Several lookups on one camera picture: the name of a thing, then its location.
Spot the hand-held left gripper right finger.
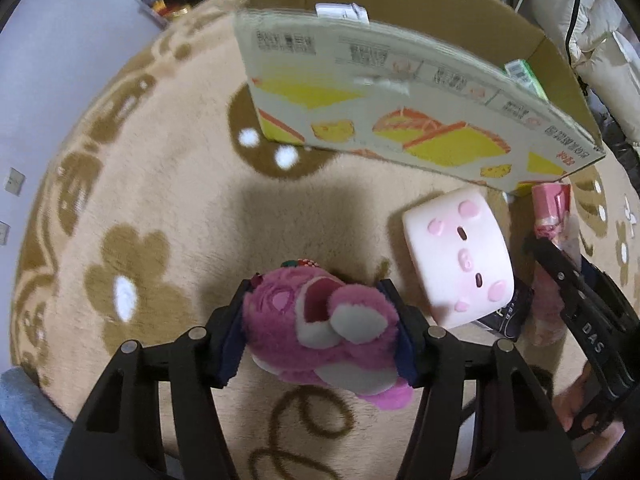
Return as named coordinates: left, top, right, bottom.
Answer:
left=376, top=279, right=582, bottom=480

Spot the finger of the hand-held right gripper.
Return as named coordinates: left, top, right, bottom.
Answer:
left=523, top=234, right=583, bottom=313
left=579, top=255, right=628, bottom=313

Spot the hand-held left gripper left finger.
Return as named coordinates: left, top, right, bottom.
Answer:
left=52, top=277, right=253, bottom=480

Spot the pink packet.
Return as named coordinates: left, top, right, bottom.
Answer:
left=530, top=182, right=583, bottom=346

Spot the pink bear plush toy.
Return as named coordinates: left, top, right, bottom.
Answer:
left=243, top=259, right=413, bottom=411

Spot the printed cardboard box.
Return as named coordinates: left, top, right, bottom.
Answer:
left=235, top=0, right=607, bottom=196

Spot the person's right hand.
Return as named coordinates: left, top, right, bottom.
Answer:
left=552, top=364, right=627, bottom=443

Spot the dark navy pouch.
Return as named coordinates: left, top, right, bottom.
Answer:
left=475, top=277, right=535, bottom=343

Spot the white marshmallow plush toy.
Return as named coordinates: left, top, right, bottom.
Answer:
left=402, top=186, right=516, bottom=330

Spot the green box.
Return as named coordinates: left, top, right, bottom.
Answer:
left=504, top=59, right=550, bottom=102

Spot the white recliner chair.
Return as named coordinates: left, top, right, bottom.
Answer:
left=520, top=0, right=640, bottom=146

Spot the grey blue cloth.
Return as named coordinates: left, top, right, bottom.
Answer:
left=0, top=367, right=76, bottom=480

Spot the clear bag of toys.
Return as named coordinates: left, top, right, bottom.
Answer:
left=132, top=0, right=193, bottom=28

